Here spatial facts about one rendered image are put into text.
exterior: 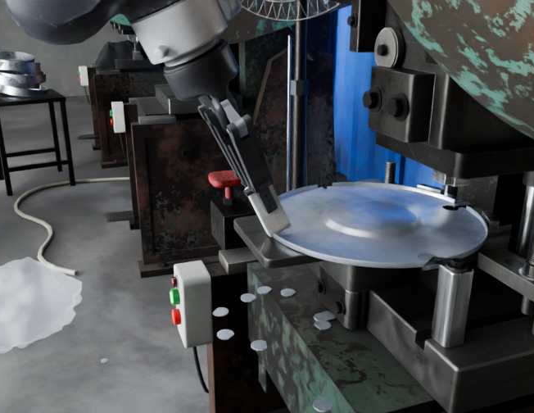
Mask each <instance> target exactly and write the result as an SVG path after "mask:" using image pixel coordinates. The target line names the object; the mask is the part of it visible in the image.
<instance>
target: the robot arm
mask: <svg viewBox="0 0 534 413"><path fill-rule="evenodd" d="M3 1H4V3H5V5H6V8H7V10H8V12H9V14H10V15H11V17H12V19H13V20H14V21H15V23H16V24H17V25H18V26H19V27H20V28H21V29H22V30H23V31H24V32H25V33H26V34H27V35H28V36H30V37H33V38H35V39H38V40H41V41H44V42H45V43H49V44H51V45H70V44H76V43H82V42H84V41H85V40H87V39H89V38H91V37H92V36H94V35H95V34H96V33H97V32H98V31H99V30H100V29H101V28H102V27H103V26H104V25H105V24H106V23H107V22H108V21H109V20H110V19H111V18H113V17H114V16H117V15H119V14H122V15H124V16H125V17H126V18H127V20H128V21H129V23H130V24H131V26H132V28H133V31H134V33H135V34H136V35H137V37H138V40H139V42H140V43H141V45H142V46H143V49H144V51H145V53H146V54H147V57H148V58H149V60H150V62H151V63H152V64H154V65H155V64H158V63H162V62H164V63H165V67H164V71H163V74H164V76H165V78H166V79H167V81H168V83H169V85H170V87H171V89H172V91H173V93H174V95H175V97H176V98H177V99H178V100H181V101H189V100H193V99H197V98H198V100H199V102H200V103H201V105H200V106H199V107H198V111H199V112H200V114H201V117H202V118H203V119H204V120H205V121H206V123H207V124H208V125H209V127H210V130H211V132H212V134H213V135H214V136H215V139H216V141H217V143H218V144H219V146H220V148H221V150H222V151H223V153H224V155H225V157H226V159H227V160H228V162H229V164H230V166H231V167H232V169H233V172H234V175H235V176H236V177H237V178H238V179H239V178H240V180H241V183H242V185H244V186H245V187H246V188H245V190H244V191H243V192H244V193H245V195H246V196H247V197H249V199H250V201H251V204H252V206H253V207H254V209H255V211H256V214H257V215H258V217H259V219H260V222H261V224H262V225H263V227H264V229H265V232H266V233H267V234H268V235H269V236H270V237H271V238H272V237H273V236H274V233H276V234H278V233H280V232H282V231H283V230H285V229H286V228H288V227H289V226H290V225H291V224H290V222H289V220H288V218H287V216H286V213H285V211H284V209H283V207H282V205H281V203H280V201H279V199H278V196H277V194H276V192H275V191H274V187H273V185H272V184H274V178H273V177H272V175H271V173H270V170H269V167H268V165H267V162H266V160H265V156H264V154H263V152H262V150H261V147H260V144H259V141H258V139H257V137H256V133H255V130H254V125H253V122H252V118H251V117H250V116H249V115H248V114H246V115H245V116H244V115H243V113H242V104H241V103H240V100H239V98H238V96H237V95H233V96H232V94H231V93H230V91H229V90H228V87H227V85H228V83H229V81H230V80H231V79H234V78H235V76H236V75H237V74H238V70H239V67H238V64H237V62H236V60H235V57H234V55H233V53H232V50H231V48H230V46H229V44H228V42H227V41H224V39H219V35H220V34H222V33H223V32H224V31H225V30H226V28H227V27H228V26H227V24H226V22H228V21H230V20H231V19H233V18H234V17H235V16H236V15H237V14H238V13H239V12H240V11H241V9H242V4H241V2H240V0H3ZM247 186H248V187H247Z"/></svg>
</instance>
